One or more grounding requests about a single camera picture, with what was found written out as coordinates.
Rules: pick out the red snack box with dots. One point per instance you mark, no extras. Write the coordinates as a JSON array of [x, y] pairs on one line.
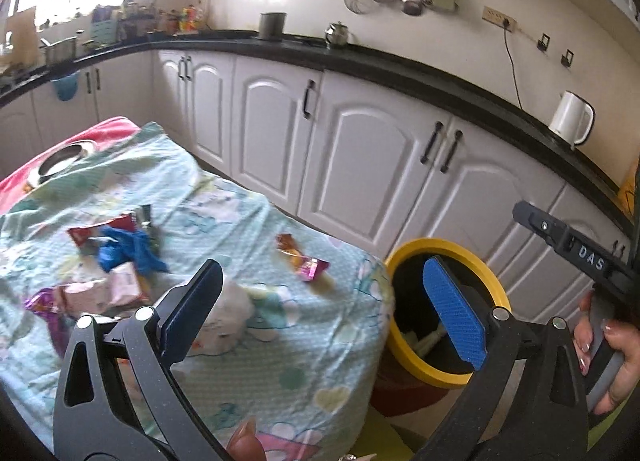
[[82, 235]]

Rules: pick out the dark metal cup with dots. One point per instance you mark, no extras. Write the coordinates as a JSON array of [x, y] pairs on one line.
[[271, 26]]

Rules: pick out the white tissue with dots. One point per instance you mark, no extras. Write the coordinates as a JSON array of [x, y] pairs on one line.
[[225, 324]]

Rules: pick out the steel bowl on table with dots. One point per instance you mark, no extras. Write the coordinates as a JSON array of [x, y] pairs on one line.
[[57, 162]]

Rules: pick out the blue plastic bag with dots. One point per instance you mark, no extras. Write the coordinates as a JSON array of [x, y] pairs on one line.
[[123, 246]]

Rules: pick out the person's right hand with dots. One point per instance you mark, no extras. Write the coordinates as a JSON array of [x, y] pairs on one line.
[[608, 355]]

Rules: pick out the white lower cabinets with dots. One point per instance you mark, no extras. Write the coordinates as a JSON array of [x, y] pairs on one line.
[[360, 161]]

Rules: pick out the purple orange candy wrapper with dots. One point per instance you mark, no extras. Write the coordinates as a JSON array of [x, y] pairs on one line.
[[308, 268]]

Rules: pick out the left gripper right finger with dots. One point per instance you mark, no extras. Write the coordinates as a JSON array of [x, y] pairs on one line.
[[548, 418]]

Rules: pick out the yellow rimmed trash bin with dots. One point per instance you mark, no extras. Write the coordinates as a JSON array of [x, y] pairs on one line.
[[415, 317]]

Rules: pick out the steel cooking pot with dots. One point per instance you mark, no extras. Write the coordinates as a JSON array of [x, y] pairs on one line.
[[61, 51]]

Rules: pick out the purple foil wrapper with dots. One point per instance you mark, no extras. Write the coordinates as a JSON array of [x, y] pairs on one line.
[[45, 305]]

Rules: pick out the blue hanging basin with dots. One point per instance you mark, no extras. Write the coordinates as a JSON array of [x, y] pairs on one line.
[[66, 87]]

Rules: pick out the white electric kettle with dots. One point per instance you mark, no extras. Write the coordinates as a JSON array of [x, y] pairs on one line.
[[573, 119]]

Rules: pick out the pink wrapper packet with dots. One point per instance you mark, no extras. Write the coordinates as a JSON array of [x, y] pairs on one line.
[[122, 287]]

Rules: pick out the steel teapot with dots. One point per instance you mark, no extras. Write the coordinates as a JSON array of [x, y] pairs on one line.
[[336, 35]]

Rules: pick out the cartoon print green tablecloth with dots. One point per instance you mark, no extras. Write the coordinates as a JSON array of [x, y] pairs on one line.
[[305, 366]]

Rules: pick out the green pea snack packet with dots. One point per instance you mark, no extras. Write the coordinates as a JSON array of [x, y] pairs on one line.
[[143, 215]]

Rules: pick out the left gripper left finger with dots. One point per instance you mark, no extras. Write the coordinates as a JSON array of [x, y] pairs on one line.
[[94, 418]]

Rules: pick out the wall power socket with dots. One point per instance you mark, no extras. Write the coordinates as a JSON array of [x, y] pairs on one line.
[[499, 19]]

